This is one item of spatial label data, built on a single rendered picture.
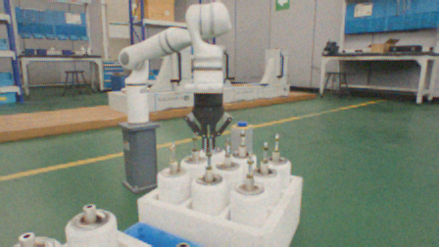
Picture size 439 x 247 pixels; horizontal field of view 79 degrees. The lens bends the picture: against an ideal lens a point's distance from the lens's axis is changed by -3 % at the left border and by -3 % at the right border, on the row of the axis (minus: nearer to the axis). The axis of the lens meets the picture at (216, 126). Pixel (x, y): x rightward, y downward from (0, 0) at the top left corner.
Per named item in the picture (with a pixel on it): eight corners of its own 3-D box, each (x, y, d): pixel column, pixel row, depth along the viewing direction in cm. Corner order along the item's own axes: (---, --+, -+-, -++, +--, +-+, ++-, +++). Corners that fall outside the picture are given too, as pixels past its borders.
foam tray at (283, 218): (141, 253, 83) (136, 199, 79) (205, 199, 116) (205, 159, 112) (265, 303, 65) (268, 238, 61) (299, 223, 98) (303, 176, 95)
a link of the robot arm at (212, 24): (229, 3, 61) (229, 5, 74) (190, 4, 62) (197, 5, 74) (229, 35, 64) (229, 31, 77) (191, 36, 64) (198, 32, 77)
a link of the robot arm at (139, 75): (134, 48, 123) (136, 86, 127) (118, 47, 115) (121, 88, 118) (150, 47, 119) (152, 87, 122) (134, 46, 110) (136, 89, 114)
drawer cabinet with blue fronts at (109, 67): (96, 90, 618) (93, 59, 603) (117, 89, 647) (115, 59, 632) (105, 92, 574) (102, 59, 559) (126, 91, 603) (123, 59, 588)
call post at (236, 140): (229, 198, 118) (230, 127, 111) (236, 191, 124) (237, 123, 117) (244, 202, 114) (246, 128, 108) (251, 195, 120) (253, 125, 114)
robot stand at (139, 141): (121, 184, 131) (117, 123, 125) (149, 176, 140) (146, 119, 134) (134, 195, 120) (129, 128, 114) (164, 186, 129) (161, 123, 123)
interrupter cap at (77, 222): (63, 224, 54) (62, 221, 54) (95, 208, 60) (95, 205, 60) (85, 236, 50) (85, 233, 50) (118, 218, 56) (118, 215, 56)
